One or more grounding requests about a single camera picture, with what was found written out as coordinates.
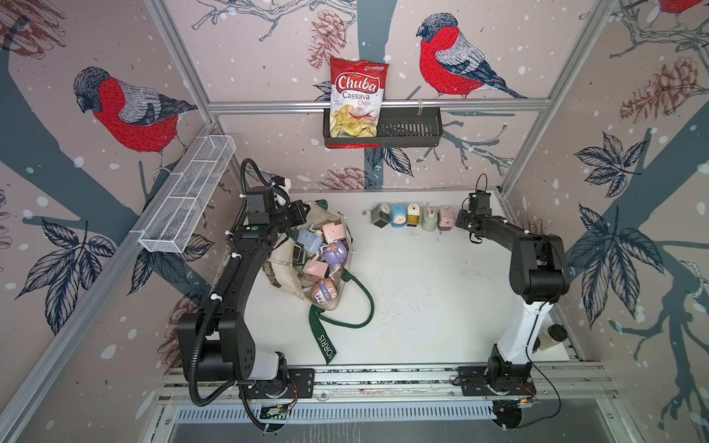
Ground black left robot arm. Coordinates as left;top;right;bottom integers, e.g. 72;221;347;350
177;159;310;407

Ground small black square sharpener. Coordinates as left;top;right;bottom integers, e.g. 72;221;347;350
292;245;306;266

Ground grey blue sharpener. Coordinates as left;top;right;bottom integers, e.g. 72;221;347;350
297;229;323;255

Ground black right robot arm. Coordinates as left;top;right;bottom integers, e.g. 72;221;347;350
456;190;570;395

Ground pale green sharpener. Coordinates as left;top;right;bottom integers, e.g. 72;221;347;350
421;204;439;232

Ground red cassava chips bag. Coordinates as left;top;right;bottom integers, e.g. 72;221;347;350
324;58;389;149

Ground canvas tote bag green handles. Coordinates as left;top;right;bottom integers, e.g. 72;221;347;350
262;199;375;365

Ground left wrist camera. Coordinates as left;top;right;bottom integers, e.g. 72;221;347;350
271;175;292;191

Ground pink face sharpener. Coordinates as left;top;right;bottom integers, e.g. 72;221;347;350
311;278;339;306

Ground pink square sharpener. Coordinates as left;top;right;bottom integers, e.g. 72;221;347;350
321;221;346;244

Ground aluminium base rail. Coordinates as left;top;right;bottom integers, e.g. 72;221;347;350
159;361;617;425

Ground yellow sharpener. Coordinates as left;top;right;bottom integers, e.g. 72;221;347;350
406;203;421;227

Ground white wire mesh basket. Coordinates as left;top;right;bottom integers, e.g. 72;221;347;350
138;135;236;254

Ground purple sharpener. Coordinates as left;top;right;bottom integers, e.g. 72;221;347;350
321;240;349;272

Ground black wall basket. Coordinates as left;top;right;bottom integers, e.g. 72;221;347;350
322;107;443;149

